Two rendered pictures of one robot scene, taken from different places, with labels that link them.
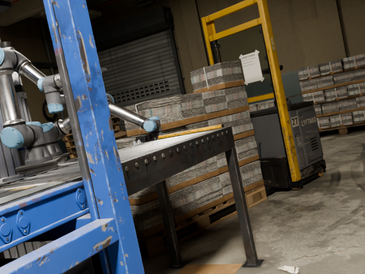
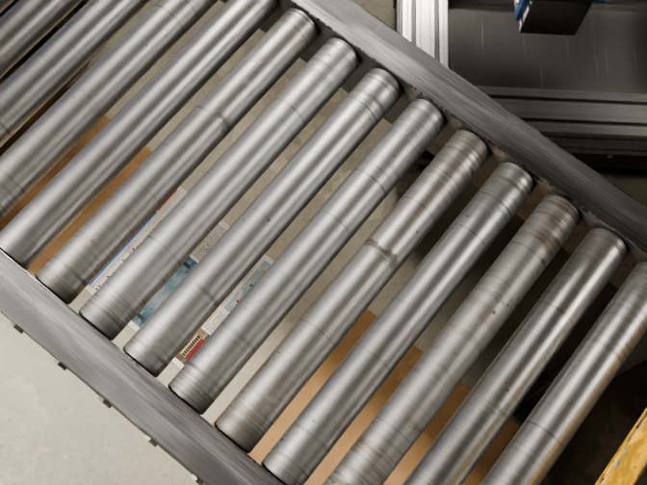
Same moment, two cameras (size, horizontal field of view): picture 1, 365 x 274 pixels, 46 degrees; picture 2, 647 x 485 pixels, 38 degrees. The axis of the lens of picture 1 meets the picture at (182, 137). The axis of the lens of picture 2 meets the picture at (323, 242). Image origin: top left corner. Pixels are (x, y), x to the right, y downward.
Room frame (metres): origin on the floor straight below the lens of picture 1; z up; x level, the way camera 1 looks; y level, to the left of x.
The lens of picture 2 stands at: (2.23, -0.19, 1.78)
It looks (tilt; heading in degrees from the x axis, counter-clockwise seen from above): 71 degrees down; 94
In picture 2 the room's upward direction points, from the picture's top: 7 degrees clockwise
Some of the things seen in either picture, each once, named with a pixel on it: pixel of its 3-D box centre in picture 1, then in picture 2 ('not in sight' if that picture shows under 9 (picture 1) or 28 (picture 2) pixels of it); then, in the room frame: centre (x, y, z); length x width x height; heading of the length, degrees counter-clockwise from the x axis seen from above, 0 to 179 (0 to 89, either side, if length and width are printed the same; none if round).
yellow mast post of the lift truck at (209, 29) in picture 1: (223, 100); not in sight; (4.49, -0.50, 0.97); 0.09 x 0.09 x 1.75; 44
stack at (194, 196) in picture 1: (178, 179); not in sight; (3.44, 0.10, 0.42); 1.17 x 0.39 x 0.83; 134
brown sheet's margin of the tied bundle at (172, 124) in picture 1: (164, 126); not in sight; (3.23, 0.11, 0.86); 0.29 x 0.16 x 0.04; 133
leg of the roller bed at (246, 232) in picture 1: (241, 206); not in sight; (2.42, -0.25, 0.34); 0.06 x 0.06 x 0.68; 62
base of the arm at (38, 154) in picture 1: (37, 154); not in sight; (2.44, 0.83, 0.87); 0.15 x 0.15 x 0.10
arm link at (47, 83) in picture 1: (50, 83); not in sight; (2.24, 0.61, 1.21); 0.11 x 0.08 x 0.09; 73
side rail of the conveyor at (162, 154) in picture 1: (175, 158); (2, 286); (1.86, 0.05, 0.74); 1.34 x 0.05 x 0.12; 152
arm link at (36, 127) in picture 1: (31, 134); not in sight; (2.43, 0.83, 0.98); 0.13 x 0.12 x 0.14; 163
